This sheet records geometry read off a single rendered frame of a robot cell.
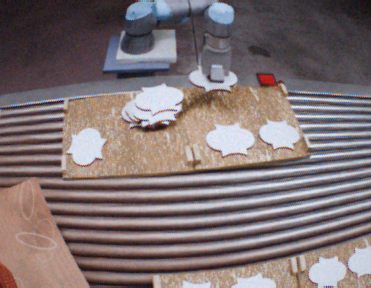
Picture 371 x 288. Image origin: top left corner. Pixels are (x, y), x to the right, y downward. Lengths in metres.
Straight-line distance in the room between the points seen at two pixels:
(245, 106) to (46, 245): 0.89
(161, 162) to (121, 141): 0.15
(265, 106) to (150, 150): 0.44
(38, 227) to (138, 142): 0.51
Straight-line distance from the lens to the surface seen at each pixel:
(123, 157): 1.39
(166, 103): 1.45
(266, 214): 1.33
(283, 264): 1.23
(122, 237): 1.25
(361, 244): 1.37
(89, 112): 1.53
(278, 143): 1.48
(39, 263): 1.09
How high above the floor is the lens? 2.00
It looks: 48 degrees down
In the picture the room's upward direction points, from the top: 6 degrees clockwise
